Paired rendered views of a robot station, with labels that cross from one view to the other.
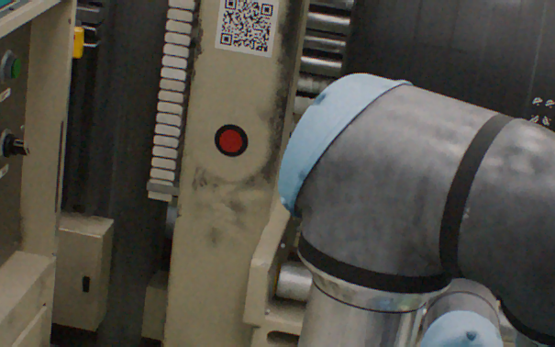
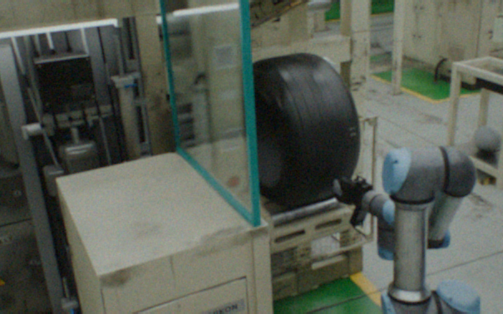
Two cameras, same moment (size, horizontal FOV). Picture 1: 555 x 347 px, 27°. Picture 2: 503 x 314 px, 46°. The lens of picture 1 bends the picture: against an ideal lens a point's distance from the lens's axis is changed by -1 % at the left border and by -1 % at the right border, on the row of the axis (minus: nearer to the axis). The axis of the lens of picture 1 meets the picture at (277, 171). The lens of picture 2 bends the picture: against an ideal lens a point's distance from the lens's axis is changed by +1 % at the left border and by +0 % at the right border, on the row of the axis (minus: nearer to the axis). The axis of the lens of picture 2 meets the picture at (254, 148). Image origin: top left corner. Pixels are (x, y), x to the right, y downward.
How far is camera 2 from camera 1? 1.05 m
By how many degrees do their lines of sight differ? 29
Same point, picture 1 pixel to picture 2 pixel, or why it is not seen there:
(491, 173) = (453, 163)
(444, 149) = (437, 161)
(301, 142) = (399, 174)
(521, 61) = (342, 119)
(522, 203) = (462, 166)
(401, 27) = (306, 122)
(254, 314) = (271, 235)
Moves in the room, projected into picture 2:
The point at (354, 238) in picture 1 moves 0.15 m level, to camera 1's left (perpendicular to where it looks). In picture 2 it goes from (421, 193) to (376, 210)
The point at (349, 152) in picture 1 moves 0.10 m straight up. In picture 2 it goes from (414, 172) to (416, 134)
